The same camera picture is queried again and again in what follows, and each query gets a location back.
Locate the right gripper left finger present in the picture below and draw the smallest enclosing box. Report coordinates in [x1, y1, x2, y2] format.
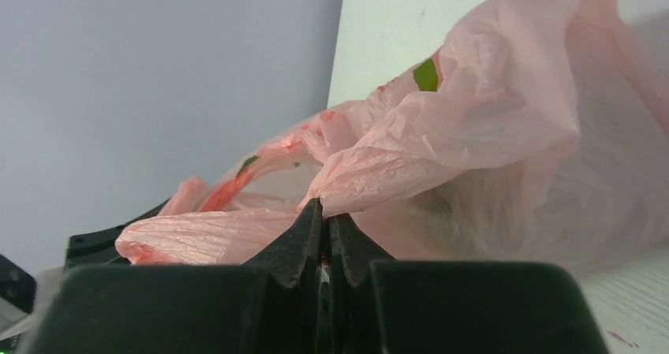
[21, 199, 323, 353]

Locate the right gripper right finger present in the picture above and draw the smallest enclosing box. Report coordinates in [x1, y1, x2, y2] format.
[327, 214, 607, 353]

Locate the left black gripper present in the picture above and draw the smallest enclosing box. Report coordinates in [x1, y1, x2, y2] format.
[0, 199, 171, 354]

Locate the pink plastic bag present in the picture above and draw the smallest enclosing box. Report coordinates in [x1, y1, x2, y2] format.
[115, 0, 668, 274]

